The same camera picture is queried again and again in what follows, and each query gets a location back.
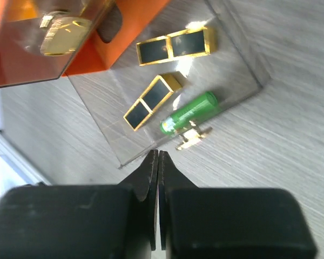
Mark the clear acrylic drawer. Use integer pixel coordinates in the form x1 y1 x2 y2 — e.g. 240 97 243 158
0 1 114 88
70 1 270 167

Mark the orange drawer organizer box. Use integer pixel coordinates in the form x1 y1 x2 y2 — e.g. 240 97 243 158
0 0 171 90

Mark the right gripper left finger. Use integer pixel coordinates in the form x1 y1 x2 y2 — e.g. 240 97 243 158
0 150 159 258

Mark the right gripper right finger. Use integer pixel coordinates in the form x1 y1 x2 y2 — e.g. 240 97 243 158
158 151 318 258

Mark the green lipstick box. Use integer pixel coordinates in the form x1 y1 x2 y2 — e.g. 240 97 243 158
160 91 221 135

